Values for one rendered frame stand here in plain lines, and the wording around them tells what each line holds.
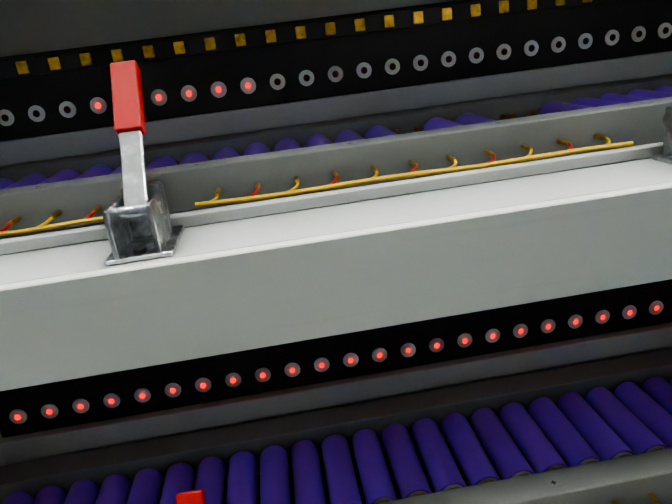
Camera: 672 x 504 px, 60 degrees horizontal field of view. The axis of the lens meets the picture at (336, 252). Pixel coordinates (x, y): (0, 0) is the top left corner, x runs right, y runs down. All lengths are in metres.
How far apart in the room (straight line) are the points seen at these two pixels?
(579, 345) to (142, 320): 0.31
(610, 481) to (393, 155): 0.21
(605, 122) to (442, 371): 0.20
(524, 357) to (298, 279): 0.24
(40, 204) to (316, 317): 0.16
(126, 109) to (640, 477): 0.32
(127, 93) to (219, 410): 0.23
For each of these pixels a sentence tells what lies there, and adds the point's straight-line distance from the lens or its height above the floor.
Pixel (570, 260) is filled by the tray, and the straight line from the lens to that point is 0.28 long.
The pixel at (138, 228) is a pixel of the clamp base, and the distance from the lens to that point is 0.28.
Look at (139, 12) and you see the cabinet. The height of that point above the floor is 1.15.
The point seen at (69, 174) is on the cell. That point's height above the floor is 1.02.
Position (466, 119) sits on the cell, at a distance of 0.40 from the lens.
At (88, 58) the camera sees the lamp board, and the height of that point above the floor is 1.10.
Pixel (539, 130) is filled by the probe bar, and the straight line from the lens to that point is 0.34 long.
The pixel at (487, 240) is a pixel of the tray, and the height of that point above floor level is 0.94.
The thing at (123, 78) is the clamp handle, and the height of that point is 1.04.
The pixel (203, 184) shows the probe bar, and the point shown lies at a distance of 0.31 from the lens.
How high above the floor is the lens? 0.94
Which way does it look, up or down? 1 degrees up
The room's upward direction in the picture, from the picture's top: 9 degrees counter-clockwise
